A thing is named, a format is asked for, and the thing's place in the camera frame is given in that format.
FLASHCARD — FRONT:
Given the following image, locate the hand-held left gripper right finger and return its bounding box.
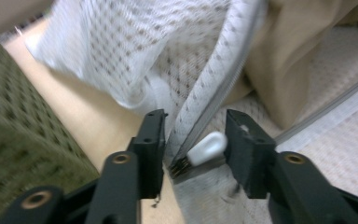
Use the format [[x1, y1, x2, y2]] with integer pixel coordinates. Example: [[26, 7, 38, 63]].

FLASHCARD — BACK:
[[224, 108, 278, 200]]

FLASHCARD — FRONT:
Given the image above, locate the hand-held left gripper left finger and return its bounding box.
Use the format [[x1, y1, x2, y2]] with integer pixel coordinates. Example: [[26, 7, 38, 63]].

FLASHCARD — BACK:
[[128, 108, 169, 201]]

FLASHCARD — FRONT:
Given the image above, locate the white mesh laundry bag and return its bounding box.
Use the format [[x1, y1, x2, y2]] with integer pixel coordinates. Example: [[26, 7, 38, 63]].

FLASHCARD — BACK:
[[24, 0, 358, 224]]

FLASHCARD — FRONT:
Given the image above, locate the beige garment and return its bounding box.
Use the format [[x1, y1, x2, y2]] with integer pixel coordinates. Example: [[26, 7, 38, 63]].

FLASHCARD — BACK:
[[227, 0, 358, 131]]

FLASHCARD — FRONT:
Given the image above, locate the green woven basket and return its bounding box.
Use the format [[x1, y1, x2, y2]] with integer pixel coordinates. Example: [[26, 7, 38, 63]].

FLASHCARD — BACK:
[[0, 27, 101, 224]]

